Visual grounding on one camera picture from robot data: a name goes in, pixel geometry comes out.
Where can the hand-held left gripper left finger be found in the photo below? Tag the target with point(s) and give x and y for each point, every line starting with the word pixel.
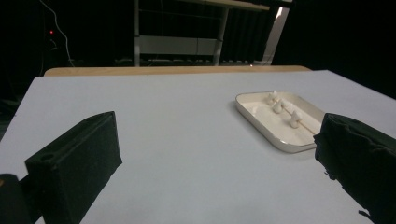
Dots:
pixel 74 161

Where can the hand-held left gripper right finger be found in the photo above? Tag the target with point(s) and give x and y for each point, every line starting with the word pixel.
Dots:
pixel 364 161

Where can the white mushroom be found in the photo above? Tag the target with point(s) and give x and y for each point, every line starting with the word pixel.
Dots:
pixel 277 107
pixel 270 98
pixel 294 120

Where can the white rectangular tray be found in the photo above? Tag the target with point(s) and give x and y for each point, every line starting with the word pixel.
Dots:
pixel 264 119

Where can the white metal desk frame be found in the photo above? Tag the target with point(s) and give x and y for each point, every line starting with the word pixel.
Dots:
pixel 174 45

